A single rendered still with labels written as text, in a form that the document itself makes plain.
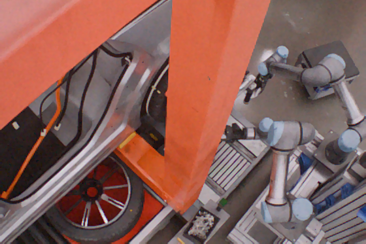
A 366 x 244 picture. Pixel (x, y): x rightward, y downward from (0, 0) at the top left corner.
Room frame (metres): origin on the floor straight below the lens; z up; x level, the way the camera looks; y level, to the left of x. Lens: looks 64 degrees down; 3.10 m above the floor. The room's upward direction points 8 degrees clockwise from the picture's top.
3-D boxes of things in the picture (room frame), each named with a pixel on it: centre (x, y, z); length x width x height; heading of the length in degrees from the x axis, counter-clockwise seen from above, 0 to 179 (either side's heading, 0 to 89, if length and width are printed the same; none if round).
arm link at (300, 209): (0.52, -0.66, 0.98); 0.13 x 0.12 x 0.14; 98
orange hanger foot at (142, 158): (0.83, 0.23, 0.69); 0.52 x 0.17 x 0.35; 54
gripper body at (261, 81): (1.35, -0.45, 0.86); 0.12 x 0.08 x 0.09; 145
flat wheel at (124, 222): (0.60, 0.51, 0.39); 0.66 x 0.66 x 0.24
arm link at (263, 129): (1.01, -0.48, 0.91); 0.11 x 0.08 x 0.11; 98
